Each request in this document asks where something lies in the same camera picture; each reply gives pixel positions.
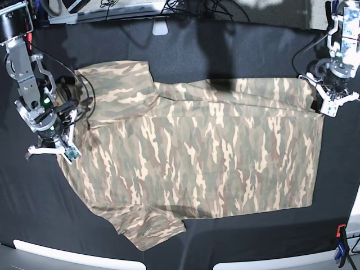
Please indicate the black table cloth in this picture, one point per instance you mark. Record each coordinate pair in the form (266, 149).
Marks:
(39, 206)

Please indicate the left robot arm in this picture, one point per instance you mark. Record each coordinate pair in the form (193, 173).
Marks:
(343, 35)

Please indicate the blue orange clamp near right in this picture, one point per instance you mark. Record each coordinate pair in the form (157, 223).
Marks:
(342, 245)

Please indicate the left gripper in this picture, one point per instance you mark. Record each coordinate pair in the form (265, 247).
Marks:
(330, 76)

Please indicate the camouflage t-shirt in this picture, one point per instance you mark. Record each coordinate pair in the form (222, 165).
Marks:
(155, 154)

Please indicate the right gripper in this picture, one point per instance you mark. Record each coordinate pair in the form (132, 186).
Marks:
(53, 125)

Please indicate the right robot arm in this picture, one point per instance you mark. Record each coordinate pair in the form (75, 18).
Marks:
(35, 84)

